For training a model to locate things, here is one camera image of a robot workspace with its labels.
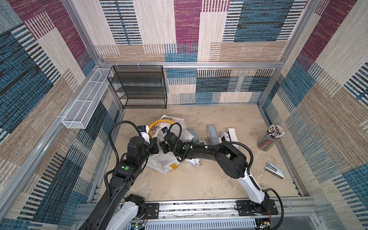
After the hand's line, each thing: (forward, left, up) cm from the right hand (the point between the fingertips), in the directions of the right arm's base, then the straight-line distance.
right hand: (165, 142), depth 95 cm
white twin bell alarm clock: (-14, -18, +2) cm, 23 cm away
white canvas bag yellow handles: (-13, 0, -1) cm, 13 cm away
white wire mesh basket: (+13, +54, +14) cm, 57 cm away
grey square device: (+2, -30, +5) cm, 31 cm away
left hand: (-8, +1, +18) cm, 19 cm away
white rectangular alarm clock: (+5, -45, 0) cm, 45 cm away
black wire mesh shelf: (+41, +21, +13) cm, 48 cm away
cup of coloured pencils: (-2, -64, +13) cm, 65 cm away
